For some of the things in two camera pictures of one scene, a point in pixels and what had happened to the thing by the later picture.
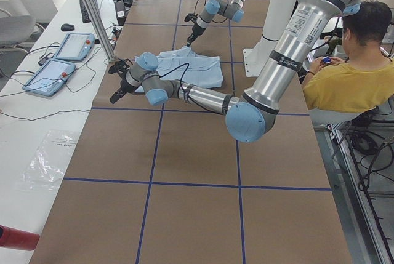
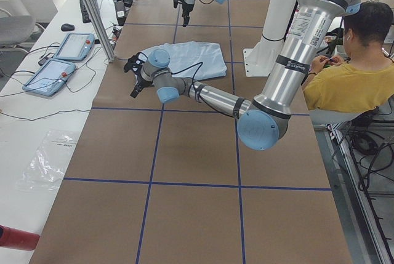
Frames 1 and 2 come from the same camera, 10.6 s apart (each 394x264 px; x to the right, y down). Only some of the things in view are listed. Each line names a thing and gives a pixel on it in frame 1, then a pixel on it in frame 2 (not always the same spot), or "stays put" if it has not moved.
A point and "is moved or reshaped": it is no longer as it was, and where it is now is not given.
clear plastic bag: [45, 170] stays put
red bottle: [18, 239] stays put
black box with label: [120, 12] stays put
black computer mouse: [67, 27] stays put
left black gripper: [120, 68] to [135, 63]
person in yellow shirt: [365, 77] stays put
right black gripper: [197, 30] to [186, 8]
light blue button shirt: [184, 64] is moved or reshaped
